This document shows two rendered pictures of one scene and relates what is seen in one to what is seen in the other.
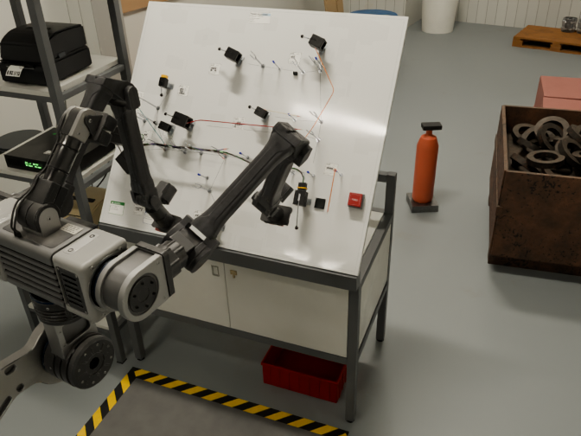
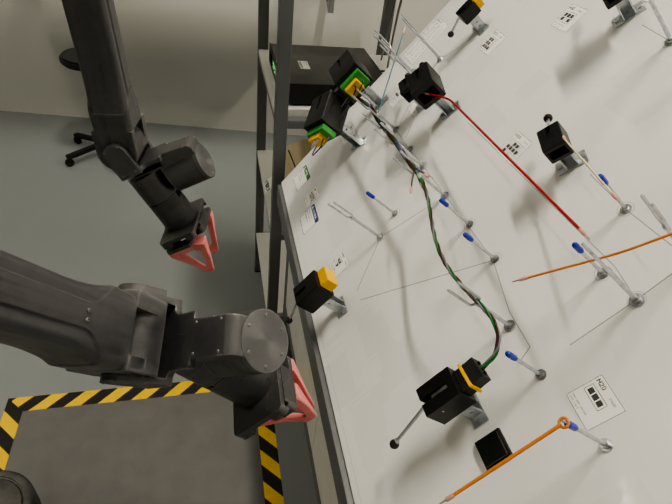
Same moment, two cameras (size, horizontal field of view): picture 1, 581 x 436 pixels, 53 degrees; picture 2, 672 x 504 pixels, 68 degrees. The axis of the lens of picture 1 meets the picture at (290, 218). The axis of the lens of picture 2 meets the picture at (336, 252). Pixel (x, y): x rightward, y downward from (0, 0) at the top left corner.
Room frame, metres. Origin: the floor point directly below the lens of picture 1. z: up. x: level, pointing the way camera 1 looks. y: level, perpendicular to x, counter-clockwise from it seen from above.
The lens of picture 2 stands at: (1.55, -0.25, 1.64)
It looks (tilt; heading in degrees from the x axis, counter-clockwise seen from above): 38 degrees down; 51
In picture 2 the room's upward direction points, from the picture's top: 8 degrees clockwise
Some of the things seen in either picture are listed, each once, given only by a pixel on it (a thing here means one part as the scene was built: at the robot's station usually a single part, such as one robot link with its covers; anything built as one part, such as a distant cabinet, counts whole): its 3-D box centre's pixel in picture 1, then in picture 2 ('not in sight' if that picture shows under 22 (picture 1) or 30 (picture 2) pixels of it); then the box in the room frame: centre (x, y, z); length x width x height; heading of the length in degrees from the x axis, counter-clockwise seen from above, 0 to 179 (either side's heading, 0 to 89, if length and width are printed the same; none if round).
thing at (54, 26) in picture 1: (43, 51); not in sight; (2.46, 1.00, 1.56); 0.30 x 0.23 x 0.19; 159
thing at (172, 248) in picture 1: (164, 261); not in sight; (1.08, 0.29, 1.45); 0.09 x 0.08 x 0.12; 58
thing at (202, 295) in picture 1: (173, 279); (304, 324); (2.12, 0.54, 0.60); 0.55 x 0.02 x 0.39; 68
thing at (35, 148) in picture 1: (61, 151); (325, 73); (2.47, 1.04, 1.09); 0.35 x 0.33 x 0.07; 68
